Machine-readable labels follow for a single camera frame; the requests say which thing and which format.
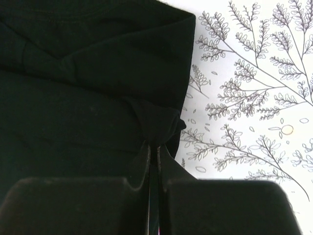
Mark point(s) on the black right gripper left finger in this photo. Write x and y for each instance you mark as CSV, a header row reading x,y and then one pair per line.
x,y
81,206

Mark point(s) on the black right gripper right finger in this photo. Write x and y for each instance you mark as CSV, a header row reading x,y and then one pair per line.
x,y
188,206

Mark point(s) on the black t shirt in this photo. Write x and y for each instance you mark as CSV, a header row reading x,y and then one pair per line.
x,y
84,83

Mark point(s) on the floral table mat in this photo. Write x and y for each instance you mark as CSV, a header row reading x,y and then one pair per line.
x,y
249,104

